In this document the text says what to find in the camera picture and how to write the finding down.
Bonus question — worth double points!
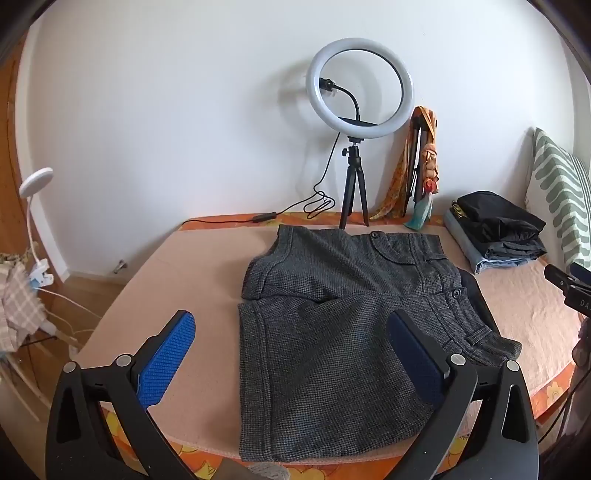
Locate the grey houndstooth pants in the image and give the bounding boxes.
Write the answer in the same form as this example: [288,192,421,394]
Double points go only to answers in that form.
[238,225,522,462]

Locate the folded blue jeans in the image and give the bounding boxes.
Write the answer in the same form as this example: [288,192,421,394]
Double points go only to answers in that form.
[443,210,534,274]

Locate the green white patterned pillow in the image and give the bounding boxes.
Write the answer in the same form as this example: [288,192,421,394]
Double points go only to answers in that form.
[525,128,590,271]

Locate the black folded garment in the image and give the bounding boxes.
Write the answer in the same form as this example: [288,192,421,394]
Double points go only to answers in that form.
[451,191,547,260]

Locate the orange floral bed sheet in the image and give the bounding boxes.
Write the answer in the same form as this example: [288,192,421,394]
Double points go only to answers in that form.
[98,212,576,480]

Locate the checkered cloth pile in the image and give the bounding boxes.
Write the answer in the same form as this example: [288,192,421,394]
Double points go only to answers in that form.
[0,250,46,353]

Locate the white clip desk lamp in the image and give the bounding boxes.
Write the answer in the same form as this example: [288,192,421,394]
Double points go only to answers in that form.
[18,166,56,292]

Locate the braided peach teal scarf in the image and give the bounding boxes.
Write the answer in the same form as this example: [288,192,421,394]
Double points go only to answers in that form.
[406,142,439,231]

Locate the orange patterned scarf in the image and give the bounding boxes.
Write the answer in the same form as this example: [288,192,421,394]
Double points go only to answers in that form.
[370,106,439,221]

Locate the black mini tripod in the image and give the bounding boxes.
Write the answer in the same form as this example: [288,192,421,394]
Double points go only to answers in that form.
[339,137,370,229]

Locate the black ring light cable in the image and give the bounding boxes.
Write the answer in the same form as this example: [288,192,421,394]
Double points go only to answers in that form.
[185,133,343,227]

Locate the white ring light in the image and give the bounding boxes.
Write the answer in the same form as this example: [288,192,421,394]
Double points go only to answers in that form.
[305,38,415,140]

